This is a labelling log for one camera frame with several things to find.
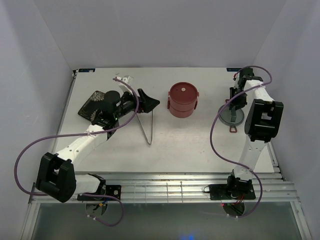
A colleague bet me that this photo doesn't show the blue table label right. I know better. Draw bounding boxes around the blue table label right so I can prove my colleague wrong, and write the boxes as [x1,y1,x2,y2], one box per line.
[226,67,242,72]

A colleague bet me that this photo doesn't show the blue table label left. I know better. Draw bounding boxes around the blue table label left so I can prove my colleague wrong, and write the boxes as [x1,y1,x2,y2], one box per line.
[78,68,96,73]

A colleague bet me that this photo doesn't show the metal serving tongs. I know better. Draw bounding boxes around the metal serving tongs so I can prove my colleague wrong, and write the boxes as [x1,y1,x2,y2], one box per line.
[136,111,154,146]

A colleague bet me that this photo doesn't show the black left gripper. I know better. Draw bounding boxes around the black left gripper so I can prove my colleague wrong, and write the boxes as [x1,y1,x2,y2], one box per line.
[114,88,160,120]

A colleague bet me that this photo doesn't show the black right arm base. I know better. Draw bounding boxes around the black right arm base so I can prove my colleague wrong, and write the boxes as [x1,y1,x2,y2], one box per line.
[208,184,256,200]

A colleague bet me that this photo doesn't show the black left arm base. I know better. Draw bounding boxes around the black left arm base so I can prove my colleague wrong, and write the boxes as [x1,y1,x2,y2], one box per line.
[76,185,122,202]

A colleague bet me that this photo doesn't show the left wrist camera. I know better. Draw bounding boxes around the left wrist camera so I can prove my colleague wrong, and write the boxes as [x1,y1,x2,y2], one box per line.
[116,75,134,95]

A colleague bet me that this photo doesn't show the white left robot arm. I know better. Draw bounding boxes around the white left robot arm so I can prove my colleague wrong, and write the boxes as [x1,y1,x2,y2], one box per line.
[35,88,160,203]

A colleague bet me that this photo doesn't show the black floral rectangular plate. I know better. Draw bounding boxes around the black floral rectangular plate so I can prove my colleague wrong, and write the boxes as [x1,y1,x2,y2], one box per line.
[77,90,105,122]

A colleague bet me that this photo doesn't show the aluminium front rail frame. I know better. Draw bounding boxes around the aluminium front rail frame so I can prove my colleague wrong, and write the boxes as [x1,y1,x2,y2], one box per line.
[27,171,298,205]

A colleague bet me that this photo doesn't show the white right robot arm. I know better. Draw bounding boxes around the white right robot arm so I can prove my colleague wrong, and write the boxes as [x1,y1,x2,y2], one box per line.
[225,66,284,199]

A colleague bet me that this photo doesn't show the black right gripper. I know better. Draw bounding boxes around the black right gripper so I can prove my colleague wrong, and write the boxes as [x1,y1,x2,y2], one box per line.
[229,86,248,111]

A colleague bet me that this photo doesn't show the blue table label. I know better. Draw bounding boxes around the blue table label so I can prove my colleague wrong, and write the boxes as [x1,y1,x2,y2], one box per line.
[78,68,96,73]
[226,67,242,72]

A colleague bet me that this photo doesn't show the pink lunch bowl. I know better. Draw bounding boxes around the pink lunch bowl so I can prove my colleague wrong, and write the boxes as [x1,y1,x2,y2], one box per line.
[167,82,199,112]
[167,106,195,118]

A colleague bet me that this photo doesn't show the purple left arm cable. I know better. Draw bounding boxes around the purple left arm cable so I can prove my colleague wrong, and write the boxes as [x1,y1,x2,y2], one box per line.
[13,77,141,227]

